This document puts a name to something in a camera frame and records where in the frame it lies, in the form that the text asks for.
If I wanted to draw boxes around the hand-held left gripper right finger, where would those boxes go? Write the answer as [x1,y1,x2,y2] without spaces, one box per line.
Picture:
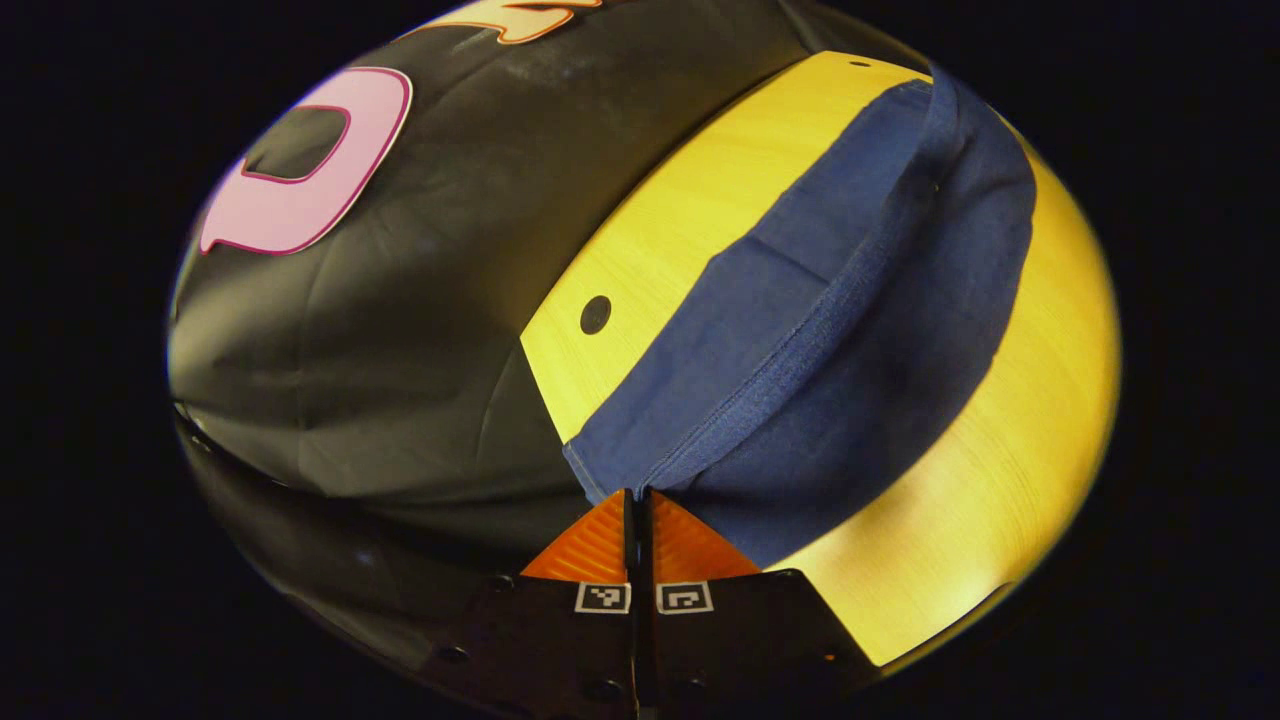
[640,490,883,720]

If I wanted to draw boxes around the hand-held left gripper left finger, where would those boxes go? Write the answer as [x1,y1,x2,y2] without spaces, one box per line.
[425,488,637,720]

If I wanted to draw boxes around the blue jeans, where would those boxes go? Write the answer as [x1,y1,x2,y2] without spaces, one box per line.
[562,65,1038,569]

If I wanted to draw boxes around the black backdrop cloth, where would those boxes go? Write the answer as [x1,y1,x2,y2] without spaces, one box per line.
[165,0,936,691]

